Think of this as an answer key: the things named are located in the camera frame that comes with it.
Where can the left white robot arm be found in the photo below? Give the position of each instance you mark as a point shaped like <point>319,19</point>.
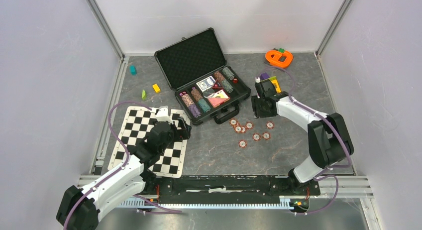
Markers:
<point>83,208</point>

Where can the black white chessboard mat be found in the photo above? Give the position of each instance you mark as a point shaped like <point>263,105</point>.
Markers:
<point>139,121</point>

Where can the yellow toy block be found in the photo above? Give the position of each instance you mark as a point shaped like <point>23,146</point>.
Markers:
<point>156,88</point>

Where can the teal poker chip roll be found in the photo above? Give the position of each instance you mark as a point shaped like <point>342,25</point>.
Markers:
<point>204,105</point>

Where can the yellow triangle toy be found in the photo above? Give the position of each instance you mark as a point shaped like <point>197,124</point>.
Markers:
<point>275,83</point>

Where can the orange toy track piece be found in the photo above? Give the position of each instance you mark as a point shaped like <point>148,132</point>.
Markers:
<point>279,57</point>

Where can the grey green chip roll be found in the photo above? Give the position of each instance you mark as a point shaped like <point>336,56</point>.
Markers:
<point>228,72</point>

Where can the clear round disc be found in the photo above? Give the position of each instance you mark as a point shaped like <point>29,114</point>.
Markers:
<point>208,93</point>

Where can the pink brown chip roll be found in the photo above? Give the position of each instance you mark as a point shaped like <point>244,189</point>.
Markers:
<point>187,99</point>

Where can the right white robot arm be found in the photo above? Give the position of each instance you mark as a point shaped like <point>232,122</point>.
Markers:
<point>329,141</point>

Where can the teal toy block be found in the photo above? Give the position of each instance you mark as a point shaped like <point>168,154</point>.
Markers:
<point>133,70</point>

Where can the purple poker chip roll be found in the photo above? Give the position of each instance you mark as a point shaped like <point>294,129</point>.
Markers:
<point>194,110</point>

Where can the red playing card deck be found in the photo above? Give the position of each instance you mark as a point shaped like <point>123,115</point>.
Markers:
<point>218,98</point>

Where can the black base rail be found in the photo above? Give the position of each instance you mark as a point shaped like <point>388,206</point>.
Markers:
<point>226,192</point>

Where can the brown 100 chip roll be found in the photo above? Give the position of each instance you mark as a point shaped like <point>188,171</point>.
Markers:
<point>196,94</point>

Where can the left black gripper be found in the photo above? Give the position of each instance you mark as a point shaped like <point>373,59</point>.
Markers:
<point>184,132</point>

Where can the brown poker chip roll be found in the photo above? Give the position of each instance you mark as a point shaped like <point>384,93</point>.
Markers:
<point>219,76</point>

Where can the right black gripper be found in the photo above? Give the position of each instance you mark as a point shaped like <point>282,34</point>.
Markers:
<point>256,100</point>

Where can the blue playing card deck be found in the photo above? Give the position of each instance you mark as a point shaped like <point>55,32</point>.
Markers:
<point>206,83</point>

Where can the green half-round block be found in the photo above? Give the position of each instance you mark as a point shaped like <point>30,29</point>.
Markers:
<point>144,94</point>

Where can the green blue chip roll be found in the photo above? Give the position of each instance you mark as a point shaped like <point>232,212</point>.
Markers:
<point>227,86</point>

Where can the purple toy block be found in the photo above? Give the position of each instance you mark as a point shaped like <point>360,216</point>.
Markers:
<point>264,76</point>

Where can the black poker carrying case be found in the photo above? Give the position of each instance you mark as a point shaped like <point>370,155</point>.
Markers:
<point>192,59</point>

